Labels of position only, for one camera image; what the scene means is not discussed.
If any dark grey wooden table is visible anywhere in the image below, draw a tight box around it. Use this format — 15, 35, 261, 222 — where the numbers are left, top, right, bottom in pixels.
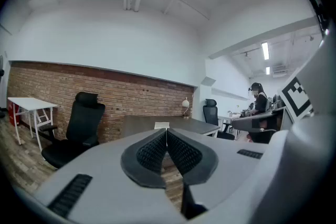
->
122, 115, 221, 140

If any black office chair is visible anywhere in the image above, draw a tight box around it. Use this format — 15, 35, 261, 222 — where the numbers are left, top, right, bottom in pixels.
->
203, 99, 236, 141
41, 91, 106, 169

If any red box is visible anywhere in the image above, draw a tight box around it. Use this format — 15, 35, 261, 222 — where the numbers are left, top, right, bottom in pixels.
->
7, 101, 22, 126

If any white glasses case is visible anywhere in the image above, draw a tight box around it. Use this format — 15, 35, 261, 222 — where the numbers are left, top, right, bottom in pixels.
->
154, 121, 171, 130

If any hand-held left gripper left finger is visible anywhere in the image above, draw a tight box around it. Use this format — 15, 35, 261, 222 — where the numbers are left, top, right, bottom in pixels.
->
33, 127, 185, 224

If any white side table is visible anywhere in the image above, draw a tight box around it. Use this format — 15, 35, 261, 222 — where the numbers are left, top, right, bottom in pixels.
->
7, 97, 58, 152

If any grey curved desk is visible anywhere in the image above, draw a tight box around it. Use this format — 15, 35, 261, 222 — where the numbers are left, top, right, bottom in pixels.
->
232, 106, 287, 137

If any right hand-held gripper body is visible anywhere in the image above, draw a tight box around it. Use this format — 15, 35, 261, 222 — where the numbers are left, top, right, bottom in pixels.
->
251, 24, 336, 224

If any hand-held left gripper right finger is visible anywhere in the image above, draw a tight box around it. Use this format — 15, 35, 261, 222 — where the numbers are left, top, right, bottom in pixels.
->
166, 127, 271, 220

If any brass lamp with white globe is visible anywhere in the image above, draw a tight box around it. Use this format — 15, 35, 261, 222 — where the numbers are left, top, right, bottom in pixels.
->
182, 97, 191, 119

